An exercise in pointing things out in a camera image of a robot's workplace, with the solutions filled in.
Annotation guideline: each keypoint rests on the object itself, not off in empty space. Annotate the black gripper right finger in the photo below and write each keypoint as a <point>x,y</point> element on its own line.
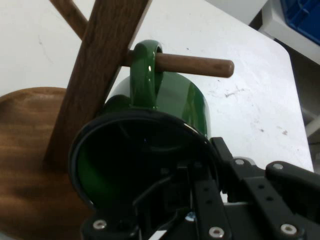
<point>250,175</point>

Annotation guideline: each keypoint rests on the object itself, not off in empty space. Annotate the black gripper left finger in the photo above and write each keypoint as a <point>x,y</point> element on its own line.
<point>212,200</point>

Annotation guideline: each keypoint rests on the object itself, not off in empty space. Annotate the green enamel mug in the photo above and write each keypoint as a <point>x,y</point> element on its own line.
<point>190,105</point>

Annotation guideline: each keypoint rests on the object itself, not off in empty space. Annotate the white shelf unit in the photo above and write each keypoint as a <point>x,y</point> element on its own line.
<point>272,20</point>

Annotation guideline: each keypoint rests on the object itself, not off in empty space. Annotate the blue plastic crate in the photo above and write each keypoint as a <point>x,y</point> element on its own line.
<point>305,17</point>

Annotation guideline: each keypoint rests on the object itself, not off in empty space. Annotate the wooden mug tree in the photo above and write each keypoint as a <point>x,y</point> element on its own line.
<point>100,62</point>

